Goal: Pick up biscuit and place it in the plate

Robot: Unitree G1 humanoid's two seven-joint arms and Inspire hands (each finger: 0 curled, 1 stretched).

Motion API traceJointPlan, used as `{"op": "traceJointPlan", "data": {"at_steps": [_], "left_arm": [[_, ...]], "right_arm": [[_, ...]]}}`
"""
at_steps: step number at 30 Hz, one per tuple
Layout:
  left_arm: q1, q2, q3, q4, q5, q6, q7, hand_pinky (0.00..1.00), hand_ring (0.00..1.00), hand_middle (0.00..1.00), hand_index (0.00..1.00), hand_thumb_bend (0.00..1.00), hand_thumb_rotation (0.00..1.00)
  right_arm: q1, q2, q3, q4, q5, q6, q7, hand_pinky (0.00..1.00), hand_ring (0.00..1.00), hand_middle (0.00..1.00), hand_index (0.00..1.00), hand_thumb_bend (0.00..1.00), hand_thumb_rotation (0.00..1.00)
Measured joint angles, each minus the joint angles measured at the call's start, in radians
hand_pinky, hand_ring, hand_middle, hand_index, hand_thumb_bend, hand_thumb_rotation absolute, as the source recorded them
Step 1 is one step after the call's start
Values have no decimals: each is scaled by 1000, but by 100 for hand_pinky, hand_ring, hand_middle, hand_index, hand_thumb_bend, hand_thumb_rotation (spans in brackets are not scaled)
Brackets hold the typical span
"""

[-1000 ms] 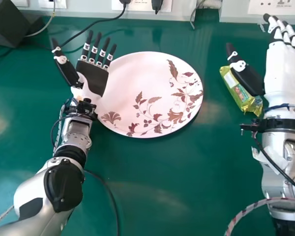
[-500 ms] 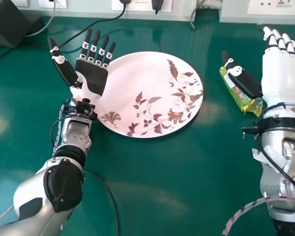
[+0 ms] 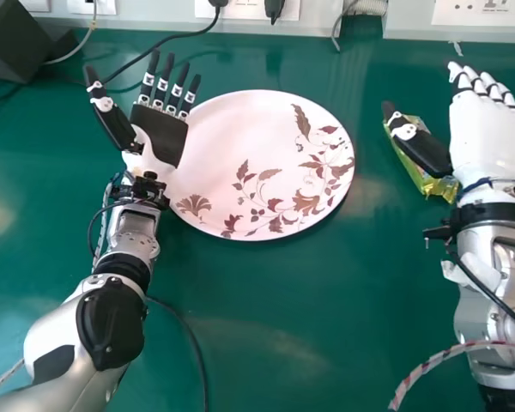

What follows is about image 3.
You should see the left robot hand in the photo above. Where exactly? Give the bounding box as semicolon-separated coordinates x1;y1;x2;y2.
83;49;203;211

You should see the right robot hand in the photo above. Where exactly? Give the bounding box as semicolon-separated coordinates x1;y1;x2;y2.
380;59;515;225

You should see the yellow-green biscuit packet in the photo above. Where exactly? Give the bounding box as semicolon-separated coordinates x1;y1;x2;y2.
381;113;461;203

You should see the plate with brown leaf pattern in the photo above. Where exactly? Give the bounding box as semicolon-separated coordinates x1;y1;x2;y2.
171;88;356;242

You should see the white socket strip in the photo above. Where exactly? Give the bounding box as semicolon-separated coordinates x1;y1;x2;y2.
194;0;301;22
430;0;515;27

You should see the black box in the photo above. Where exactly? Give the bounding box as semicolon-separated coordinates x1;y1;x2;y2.
0;0;81;85

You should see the black power cable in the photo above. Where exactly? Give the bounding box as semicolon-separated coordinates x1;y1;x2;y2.
98;4;222;85

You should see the grey cable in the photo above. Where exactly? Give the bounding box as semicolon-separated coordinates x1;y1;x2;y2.
329;11;354;53
42;0;99;66

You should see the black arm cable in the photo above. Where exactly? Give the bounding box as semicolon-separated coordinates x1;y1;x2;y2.
144;294;210;412
447;250;515;336

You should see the grey corrugated hose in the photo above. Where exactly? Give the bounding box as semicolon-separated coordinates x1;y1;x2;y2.
353;0;390;16

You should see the red and white striped cable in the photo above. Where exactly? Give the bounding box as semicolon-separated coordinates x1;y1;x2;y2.
387;338;515;412

